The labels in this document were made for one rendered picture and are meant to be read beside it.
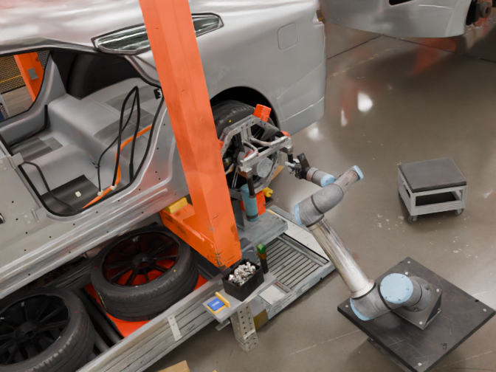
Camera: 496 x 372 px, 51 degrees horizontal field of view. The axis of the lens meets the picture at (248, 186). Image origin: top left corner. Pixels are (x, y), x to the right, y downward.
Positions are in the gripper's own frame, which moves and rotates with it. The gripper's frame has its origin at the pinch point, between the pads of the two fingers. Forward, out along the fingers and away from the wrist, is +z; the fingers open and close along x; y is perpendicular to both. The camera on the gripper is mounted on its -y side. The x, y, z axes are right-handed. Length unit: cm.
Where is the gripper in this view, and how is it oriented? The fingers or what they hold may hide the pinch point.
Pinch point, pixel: (288, 160)
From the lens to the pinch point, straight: 336.6
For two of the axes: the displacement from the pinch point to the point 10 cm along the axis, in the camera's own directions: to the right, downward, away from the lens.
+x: 7.6, -4.6, 4.6
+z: -6.3, -3.6, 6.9
